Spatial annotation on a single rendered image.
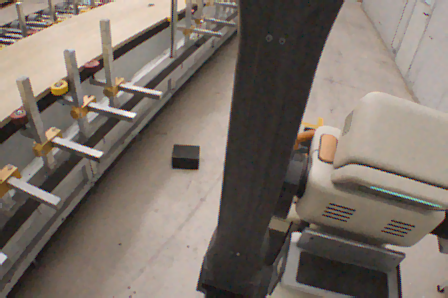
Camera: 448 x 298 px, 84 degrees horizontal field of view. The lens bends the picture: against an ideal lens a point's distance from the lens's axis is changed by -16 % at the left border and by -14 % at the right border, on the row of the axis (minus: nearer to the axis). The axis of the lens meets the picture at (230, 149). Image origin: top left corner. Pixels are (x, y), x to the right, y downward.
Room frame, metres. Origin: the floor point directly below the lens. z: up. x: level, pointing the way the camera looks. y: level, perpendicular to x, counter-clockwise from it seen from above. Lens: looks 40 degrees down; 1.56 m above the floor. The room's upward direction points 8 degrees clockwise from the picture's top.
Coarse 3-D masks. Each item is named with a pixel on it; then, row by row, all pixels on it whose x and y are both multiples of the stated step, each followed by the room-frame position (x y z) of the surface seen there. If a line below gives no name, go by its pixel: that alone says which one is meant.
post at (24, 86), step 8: (16, 80) 0.73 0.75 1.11; (24, 80) 0.74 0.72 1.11; (24, 88) 0.73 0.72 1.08; (24, 96) 0.73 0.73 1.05; (32, 96) 0.75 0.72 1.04; (24, 104) 0.73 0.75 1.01; (32, 104) 0.74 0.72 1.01; (32, 112) 0.73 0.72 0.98; (32, 120) 0.73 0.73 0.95; (40, 120) 0.76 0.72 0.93; (32, 128) 0.73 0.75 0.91; (40, 128) 0.75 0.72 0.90; (40, 136) 0.73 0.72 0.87; (48, 160) 0.73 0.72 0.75
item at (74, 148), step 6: (24, 132) 0.80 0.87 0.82; (30, 132) 0.80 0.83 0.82; (30, 138) 0.79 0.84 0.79; (54, 138) 0.79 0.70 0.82; (60, 138) 0.79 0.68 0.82; (54, 144) 0.77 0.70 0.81; (60, 144) 0.76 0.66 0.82; (66, 144) 0.76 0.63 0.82; (72, 144) 0.77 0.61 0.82; (78, 144) 0.77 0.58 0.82; (66, 150) 0.75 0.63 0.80; (72, 150) 0.75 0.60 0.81; (78, 150) 0.74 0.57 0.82; (84, 150) 0.75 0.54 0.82; (90, 150) 0.75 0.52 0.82; (84, 156) 0.74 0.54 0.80; (90, 156) 0.73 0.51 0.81; (96, 156) 0.73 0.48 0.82; (102, 156) 0.74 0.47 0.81
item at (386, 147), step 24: (384, 96) 0.37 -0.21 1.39; (360, 120) 0.35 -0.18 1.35; (384, 120) 0.34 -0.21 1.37; (408, 120) 0.34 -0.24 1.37; (432, 120) 0.34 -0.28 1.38; (360, 144) 0.32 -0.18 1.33; (384, 144) 0.31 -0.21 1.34; (408, 144) 0.32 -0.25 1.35; (432, 144) 0.32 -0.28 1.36; (336, 168) 0.38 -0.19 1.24; (360, 168) 0.29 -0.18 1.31; (384, 168) 0.29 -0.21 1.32; (408, 168) 0.29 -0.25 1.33; (432, 168) 0.29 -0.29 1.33; (384, 192) 0.30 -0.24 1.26; (408, 192) 0.27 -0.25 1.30; (432, 192) 0.27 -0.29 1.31
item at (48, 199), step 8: (8, 184) 0.52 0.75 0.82; (16, 184) 0.52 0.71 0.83; (24, 184) 0.53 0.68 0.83; (24, 192) 0.51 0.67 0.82; (32, 192) 0.51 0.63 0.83; (40, 192) 0.51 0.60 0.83; (40, 200) 0.49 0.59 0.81; (48, 200) 0.49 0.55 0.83; (56, 200) 0.50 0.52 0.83; (56, 208) 0.48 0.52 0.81
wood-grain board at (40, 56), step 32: (128, 0) 2.75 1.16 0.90; (160, 0) 2.83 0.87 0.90; (64, 32) 1.76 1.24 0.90; (96, 32) 1.80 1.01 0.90; (128, 32) 1.84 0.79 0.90; (0, 64) 1.23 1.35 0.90; (32, 64) 1.25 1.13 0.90; (64, 64) 1.28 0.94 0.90; (0, 96) 0.92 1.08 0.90; (0, 128) 0.74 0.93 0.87
